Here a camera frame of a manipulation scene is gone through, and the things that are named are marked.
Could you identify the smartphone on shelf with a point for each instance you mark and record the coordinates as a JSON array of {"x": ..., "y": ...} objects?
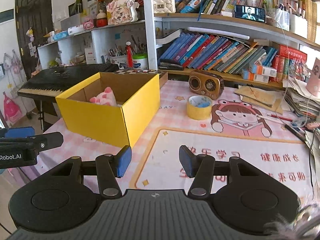
[{"x": 255, "y": 14}]

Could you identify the black stapler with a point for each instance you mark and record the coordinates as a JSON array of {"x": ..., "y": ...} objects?
[{"x": 167, "y": 64}]

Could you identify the brown retro radio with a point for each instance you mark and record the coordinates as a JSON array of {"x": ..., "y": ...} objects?
[{"x": 205, "y": 83}]

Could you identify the white quilted pearl handbag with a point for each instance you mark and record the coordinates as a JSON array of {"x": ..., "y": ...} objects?
[{"x": 164, "y": 6}]

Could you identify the white green lid jar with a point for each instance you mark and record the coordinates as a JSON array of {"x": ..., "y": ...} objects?
[{"x": 140, "y": 61}]

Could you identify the yellow cardboard box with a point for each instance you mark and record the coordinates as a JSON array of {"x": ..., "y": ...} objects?
[{"x": 137, "y": 97}]

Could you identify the yellow tape roll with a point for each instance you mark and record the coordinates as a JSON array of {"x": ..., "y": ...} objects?
[{"x": 196, "y": 113}]

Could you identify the brown paper envelopes stack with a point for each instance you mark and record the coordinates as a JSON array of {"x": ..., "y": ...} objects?
[{"x": 269, "y": 100}]

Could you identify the black electronic keyboard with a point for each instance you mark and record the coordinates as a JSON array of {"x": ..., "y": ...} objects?
[{"x": 52, "y": 82}]

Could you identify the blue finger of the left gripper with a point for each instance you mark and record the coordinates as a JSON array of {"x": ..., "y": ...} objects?
[{"x": 23, "y": 140}]

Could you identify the pink checkered tablecloth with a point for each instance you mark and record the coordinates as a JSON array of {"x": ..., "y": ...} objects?
[{"x": 229, "y": 116}]

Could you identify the blue plastic packet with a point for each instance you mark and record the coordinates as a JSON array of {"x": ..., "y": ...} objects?
[{"x": 204, "y": 104}]

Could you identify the pink plush pig toy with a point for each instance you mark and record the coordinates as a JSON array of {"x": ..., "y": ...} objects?
[{"x": 105, "y": 98}]

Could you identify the orange white medicine box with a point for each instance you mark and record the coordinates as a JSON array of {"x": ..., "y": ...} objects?
[{"x": 262, "y": 70}]

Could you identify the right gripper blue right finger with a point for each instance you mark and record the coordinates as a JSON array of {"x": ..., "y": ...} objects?
[{"x": 200, "y": 168}]

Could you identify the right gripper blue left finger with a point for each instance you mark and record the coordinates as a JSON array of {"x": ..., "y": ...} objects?
[{"x": 109, "y": 167}]

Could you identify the wooden chess board box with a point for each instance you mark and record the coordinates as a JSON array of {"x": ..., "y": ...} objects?
[{"x": 163, "y": 76}]

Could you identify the red thick dictionary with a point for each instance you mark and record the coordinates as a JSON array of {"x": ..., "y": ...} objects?
[{"x": 292, "y": 53}]

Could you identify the white cartoon desk mat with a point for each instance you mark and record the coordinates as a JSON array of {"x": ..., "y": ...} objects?
[{"x": 286, "y": 160}]

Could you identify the pile of papers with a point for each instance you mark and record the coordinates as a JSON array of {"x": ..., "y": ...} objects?
[{"x": 300, "y": 99}]

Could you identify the pink cat ornament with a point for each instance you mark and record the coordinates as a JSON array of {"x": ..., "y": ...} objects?
[{"x": 122, "y": 11}]

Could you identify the red round doll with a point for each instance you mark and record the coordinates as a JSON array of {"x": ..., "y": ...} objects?
[{"x": 101, "y": 19}]

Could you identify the red tassel ornament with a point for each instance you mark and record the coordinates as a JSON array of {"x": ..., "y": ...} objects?
[{"x": 129, "y": 54}]

